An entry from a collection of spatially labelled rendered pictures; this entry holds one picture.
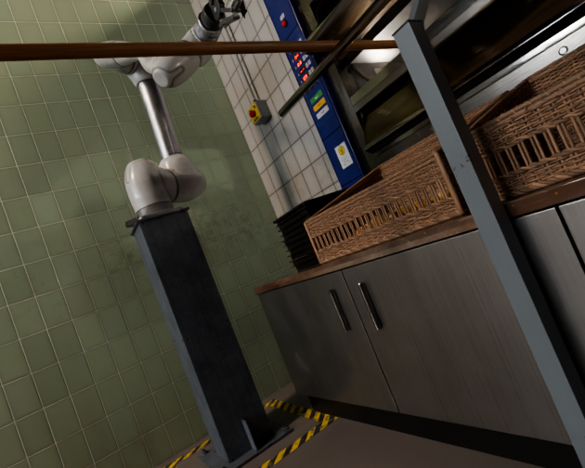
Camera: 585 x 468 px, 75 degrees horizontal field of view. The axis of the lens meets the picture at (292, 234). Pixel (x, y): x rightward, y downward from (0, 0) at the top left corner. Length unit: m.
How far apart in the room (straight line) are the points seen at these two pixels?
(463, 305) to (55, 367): 1.65
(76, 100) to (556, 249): 2.15
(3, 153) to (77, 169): 0.30
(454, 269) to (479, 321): 0.12
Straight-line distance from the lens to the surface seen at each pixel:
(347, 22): 1.65
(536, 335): 0.81
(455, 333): 0.97
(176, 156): 1.86
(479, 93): 1.41
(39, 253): 2.04
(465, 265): 0.88
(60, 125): 2.27
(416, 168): 0.95
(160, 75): 1.44
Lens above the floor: 0.63
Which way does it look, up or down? 4 degrees up
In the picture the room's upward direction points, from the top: 22 degrees counter-clockwise
